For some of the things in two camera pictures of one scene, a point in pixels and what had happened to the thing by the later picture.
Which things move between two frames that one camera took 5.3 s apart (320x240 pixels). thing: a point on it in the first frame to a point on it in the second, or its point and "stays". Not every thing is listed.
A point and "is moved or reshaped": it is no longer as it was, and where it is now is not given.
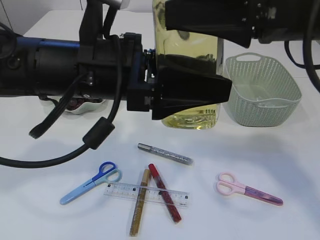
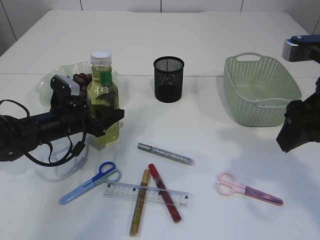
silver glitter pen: (166, 154) stays
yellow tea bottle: (170, 42) is moved or reshaped
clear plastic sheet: (272, 102) stays
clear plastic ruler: (148, 193) stays
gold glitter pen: (145, 179) stays
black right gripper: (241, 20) to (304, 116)
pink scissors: (227, 184) stays
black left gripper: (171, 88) to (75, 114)
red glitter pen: (170, 204) stays
